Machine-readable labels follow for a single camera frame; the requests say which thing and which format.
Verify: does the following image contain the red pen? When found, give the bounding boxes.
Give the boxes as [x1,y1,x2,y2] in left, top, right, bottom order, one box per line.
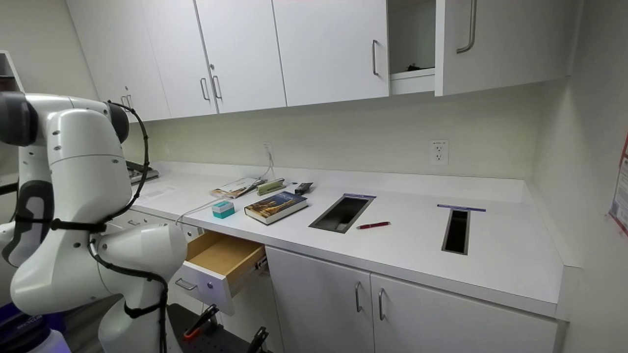
[356,221,393,229]

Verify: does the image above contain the white wooden drawer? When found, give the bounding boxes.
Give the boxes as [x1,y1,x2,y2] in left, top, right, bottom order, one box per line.
[173,231,266,313]

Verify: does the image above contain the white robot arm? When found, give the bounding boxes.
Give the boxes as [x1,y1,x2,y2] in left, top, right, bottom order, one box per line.
[0,91,187,353]

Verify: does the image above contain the small black device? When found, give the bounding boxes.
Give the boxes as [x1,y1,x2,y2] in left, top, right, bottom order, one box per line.
[295,182,315,193]

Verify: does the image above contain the rectangular counter opening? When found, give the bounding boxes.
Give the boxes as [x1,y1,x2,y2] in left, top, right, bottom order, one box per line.
[313,193,374,233]

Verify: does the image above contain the dark hardcover book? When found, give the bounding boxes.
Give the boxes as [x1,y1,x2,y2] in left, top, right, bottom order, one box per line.
[244,191,309,225]

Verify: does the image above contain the stack of papers and magazines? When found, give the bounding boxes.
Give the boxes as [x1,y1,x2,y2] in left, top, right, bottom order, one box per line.
[211,176,266,199]

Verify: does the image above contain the teal small box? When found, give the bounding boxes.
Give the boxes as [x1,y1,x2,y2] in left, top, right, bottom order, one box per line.
[213,199,236,219]

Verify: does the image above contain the white lower cabinet doors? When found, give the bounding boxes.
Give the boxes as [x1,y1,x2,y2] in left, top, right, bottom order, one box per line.
[268,246,562,353]

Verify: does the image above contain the narrow counter slot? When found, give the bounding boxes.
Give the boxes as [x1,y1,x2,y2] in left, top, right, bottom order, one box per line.
[442,203,485,254]

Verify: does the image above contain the white upper cabinets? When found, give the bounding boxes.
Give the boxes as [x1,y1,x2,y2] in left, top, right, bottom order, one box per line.
[67,0,582,119]

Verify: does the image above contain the black red tools on floor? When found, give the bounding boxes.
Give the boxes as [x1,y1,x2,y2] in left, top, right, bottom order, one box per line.
[169,303,272,353]

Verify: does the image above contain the wall power outlet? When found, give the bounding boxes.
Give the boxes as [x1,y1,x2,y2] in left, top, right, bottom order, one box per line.
[430,140,450,166]

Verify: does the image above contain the wall poster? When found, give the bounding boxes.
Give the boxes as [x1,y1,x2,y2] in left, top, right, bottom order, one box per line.
[609,136,628,234]

